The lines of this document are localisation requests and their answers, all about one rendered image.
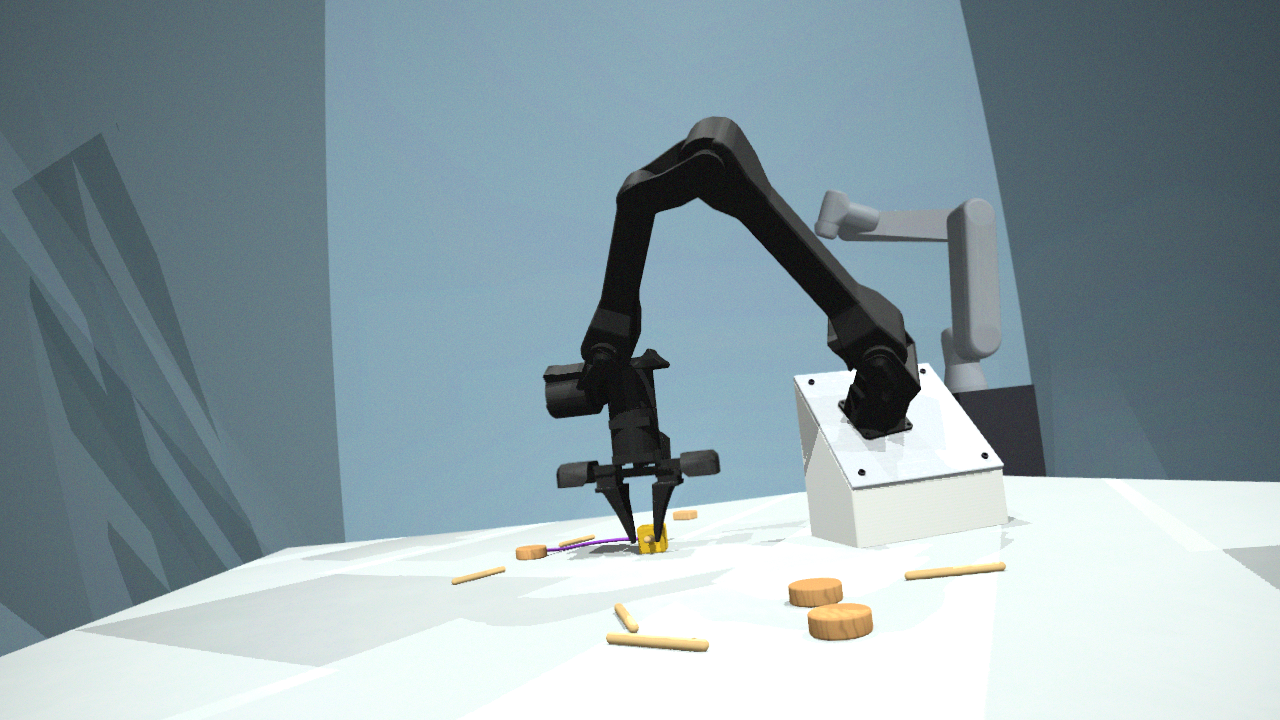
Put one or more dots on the round wooden button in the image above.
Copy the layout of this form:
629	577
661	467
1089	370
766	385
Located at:
531	552

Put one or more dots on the yellow block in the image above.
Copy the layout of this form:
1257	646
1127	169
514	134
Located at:
652	547

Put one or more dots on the round wooden disc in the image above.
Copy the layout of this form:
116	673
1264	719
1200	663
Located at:
838	622
815	592

